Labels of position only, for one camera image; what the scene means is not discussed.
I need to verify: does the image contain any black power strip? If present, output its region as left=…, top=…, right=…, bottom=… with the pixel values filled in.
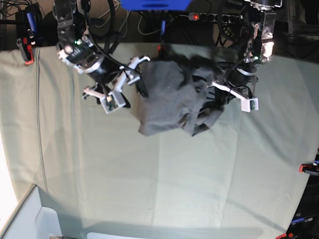
left=186, top=12, right=241, bottom=24

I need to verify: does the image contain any red black clamp right edge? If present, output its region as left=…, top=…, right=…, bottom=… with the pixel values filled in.
left=299, top=161, right=319, bottom=176

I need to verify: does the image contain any white looped cable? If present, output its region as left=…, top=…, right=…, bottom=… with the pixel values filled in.
left=97, top=0, right=165, bottom=38

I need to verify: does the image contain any red clamp bottom right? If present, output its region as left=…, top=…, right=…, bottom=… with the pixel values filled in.
left=276, top=233, right=295, bottom=239

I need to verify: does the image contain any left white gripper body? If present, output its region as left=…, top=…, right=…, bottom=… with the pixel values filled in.
left=211, top=79, right=259, bottom=112

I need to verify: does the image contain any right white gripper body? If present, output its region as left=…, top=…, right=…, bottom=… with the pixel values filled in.
left=82, top=56, right=151, bottom=114

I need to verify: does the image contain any red black clamp top left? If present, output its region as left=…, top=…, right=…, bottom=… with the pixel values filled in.
left=15, top=5, right=38, bottom=65

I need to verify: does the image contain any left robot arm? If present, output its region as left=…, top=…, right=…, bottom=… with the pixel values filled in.
left=211, top=0, right=282, bottom=113

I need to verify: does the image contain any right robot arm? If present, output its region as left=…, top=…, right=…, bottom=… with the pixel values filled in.
left=53, top=0, right=151, bottom=114

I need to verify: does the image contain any red black clamp top centre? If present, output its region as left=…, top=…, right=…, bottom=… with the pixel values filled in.
left=158, top=20, right=166, bottom=58

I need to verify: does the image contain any white storage bin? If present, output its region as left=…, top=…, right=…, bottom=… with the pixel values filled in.
left=0, top=184, right=63, bottom=239

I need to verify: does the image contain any red black clamp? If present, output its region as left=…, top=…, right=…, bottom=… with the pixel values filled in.
left=15, top=5, right=38, bottom=65
left=158, top=20, right=166, bottom=58

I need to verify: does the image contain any grey t-shirt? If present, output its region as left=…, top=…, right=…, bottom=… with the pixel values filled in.
left=138, top=45, right=234, bottom=136

